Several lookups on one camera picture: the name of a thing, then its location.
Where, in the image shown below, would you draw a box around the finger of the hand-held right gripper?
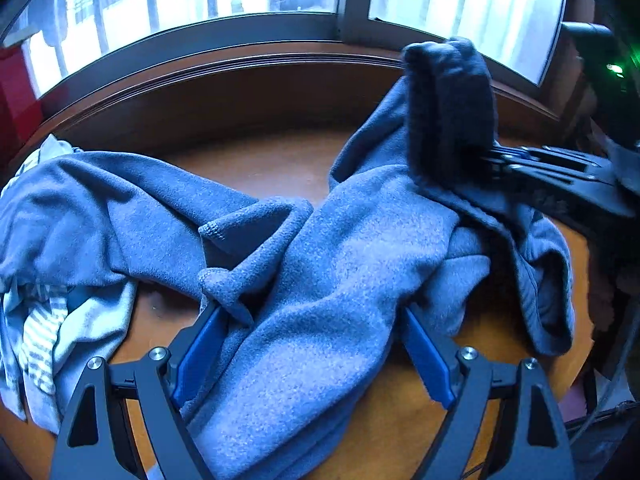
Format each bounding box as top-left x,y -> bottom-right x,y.
482,164 -> 623,211
487,146 -> 611,171

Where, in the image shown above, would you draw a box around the wooden window sill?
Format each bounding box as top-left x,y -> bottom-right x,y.
10,35 -> 566,171

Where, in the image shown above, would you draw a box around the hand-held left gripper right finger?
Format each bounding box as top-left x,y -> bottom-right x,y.
400,305 -> 578,480

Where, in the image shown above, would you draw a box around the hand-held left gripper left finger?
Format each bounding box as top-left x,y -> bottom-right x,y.
49,304 -> 229,480

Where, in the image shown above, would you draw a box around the red box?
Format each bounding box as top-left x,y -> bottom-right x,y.
0,45 -> 46,156

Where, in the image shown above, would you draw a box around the striped light cloth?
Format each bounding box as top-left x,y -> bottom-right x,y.
0,135 -> 141,436

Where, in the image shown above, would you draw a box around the blue fleece pants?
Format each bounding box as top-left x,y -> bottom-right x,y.
0,37 -> 576,480

